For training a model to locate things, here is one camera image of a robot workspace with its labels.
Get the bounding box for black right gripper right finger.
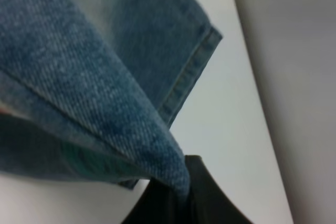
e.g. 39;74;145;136
185;155;251;224

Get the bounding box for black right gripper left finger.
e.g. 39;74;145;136
122;180;183;224

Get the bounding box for children's blue denim shorts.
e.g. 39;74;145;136
1;0;222;201

